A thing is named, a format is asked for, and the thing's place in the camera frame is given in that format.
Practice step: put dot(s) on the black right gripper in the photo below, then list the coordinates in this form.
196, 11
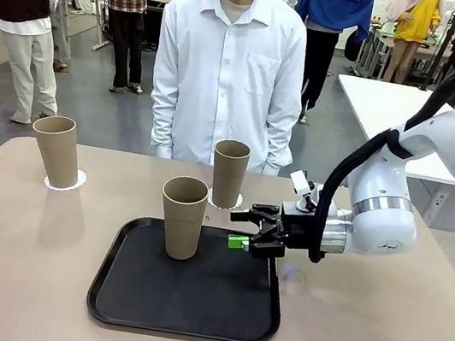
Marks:
298, 231

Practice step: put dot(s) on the tall beige cup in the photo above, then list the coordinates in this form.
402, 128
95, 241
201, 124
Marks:
229, 175
181, 232
59, 152

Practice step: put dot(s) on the white scalloped paper coaster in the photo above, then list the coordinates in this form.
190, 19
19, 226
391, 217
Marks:
80, 182
240, 203

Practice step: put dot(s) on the person's left forearm white sleeve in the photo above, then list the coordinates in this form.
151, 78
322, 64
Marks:
279, 144

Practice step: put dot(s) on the person's right forearm white sleeve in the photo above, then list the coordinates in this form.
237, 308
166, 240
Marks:
163, 125

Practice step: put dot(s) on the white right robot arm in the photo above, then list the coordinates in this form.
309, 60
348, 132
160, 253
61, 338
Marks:
379, 220

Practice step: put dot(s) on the black plastic tray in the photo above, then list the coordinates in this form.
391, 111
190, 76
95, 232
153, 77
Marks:
190, 298

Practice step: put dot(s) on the white folding table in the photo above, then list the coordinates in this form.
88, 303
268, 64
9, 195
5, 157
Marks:
372, 102

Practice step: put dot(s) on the person in white shirt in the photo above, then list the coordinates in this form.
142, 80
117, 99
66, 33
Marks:
228, 58

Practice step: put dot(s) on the person in grey trousers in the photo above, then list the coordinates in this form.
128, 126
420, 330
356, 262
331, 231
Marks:
62, 23

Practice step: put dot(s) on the black hanging bag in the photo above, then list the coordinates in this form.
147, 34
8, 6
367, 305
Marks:
353, 45

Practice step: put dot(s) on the person in blue jacket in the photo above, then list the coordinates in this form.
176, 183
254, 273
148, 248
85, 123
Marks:
336, 6

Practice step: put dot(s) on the figure in yellow garment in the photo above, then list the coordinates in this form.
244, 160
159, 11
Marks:
415, 23

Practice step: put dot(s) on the black tripod stand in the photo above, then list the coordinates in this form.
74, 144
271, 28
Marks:
442, 44

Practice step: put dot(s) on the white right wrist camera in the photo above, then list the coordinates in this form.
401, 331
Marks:
303, 184

